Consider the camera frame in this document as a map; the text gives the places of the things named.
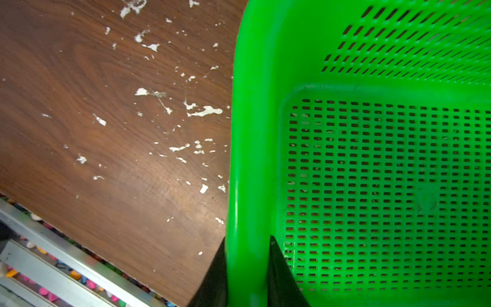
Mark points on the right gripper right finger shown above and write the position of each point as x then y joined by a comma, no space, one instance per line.
282,287

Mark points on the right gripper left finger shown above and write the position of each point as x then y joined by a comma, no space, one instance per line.
213,292

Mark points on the green plastic basket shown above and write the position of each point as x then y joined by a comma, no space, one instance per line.
360,141

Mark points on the metal base rail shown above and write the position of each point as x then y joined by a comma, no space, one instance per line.
39,267

